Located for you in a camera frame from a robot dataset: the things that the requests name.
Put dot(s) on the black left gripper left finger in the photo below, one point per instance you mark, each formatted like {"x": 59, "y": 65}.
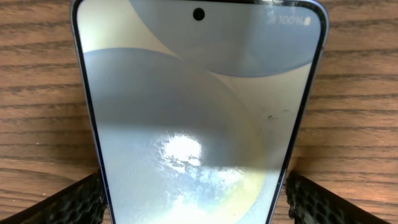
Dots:
{"x": 83, "y": 202}

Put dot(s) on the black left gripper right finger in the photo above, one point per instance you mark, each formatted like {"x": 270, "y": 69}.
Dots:
{"x": 310, "y": 203}

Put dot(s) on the blue Galaxy smartphone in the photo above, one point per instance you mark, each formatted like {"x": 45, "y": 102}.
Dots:
{"x": 195, "y": 105}

